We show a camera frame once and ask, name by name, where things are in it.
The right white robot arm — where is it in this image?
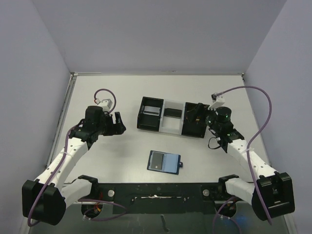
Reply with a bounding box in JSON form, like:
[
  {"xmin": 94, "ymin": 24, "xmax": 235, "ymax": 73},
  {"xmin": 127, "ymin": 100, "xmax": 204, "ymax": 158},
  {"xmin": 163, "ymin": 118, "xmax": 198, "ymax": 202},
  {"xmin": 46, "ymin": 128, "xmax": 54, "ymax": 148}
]
[{"xmin": 186, "ymin": 103, "xmax": 295, "ymax": 221}]

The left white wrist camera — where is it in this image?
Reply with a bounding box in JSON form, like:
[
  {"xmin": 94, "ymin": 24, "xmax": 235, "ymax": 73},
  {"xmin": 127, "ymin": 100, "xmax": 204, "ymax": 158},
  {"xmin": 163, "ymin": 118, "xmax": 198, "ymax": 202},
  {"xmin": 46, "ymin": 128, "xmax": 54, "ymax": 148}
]
[{"xmin": 94, "ymin": 98, "xmax": 113, "ymax": 112}]

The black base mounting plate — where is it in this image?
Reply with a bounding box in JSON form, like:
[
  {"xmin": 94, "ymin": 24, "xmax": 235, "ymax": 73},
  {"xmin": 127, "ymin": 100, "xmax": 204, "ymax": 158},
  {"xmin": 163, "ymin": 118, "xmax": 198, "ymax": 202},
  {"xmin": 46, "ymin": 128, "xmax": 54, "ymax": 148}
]
[{"xmin": 83, "ymin": 182, "xmax": 231, "ymax": 215}]

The black white card tray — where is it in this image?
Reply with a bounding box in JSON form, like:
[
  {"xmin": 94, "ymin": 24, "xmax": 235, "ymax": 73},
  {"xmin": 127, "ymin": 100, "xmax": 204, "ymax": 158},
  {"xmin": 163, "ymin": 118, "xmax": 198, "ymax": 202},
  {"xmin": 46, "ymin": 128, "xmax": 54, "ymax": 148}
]
[{"xmin": 137, "ymin": 97, "xmax": 207, "ymax": 138}]

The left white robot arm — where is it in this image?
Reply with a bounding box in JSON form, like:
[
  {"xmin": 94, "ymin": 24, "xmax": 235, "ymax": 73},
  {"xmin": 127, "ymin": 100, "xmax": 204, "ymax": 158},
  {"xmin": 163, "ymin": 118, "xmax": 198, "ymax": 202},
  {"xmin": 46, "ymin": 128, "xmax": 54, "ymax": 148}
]
[{"xmin": 22, "ymin": 106, "xmax": 126, "ymax": 227}]

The blue leather card holder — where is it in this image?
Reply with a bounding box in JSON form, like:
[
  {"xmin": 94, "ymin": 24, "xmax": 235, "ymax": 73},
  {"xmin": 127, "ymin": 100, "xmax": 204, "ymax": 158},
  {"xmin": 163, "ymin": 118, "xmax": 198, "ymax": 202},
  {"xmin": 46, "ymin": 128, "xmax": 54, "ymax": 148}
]
[{"xmin": 147, "ymin": 151, "xmax": 183, "ymax": 175}]

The grey card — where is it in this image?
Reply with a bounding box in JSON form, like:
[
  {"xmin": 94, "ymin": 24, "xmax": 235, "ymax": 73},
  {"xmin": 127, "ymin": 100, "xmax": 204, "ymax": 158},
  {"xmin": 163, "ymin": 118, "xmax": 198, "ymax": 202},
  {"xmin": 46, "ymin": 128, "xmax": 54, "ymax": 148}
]
[{"xmin": 150, "ymin": 152, "xmax": 164, "ymax": 170}]

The silver credit card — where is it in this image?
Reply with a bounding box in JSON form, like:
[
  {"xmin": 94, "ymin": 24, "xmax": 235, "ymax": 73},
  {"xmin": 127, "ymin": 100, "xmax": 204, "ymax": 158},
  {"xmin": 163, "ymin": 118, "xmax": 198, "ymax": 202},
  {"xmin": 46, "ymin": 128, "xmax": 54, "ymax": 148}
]
[{"xmin": 143, "ymin": 106, "xmax": 161, "ymax": 116}]

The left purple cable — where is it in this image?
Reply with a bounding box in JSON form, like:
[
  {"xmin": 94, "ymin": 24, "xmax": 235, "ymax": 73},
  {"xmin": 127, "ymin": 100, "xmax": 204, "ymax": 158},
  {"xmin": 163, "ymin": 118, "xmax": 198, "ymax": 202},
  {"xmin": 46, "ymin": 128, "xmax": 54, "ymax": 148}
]
[{"xmin": 27, "ymin": 89, "xmax": 129, "ymax": 226}]

